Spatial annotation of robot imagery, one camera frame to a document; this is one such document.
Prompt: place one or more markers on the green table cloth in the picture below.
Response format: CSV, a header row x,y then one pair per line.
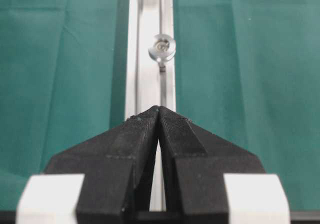
x,y
246,70

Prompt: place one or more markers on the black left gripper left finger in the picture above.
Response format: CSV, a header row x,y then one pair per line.
x,y
118,167

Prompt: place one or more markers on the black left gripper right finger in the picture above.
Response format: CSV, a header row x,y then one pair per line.
x,y
194,161

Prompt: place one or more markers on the silver aluminium extrusion rail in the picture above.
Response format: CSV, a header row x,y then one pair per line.
x,y
149,83

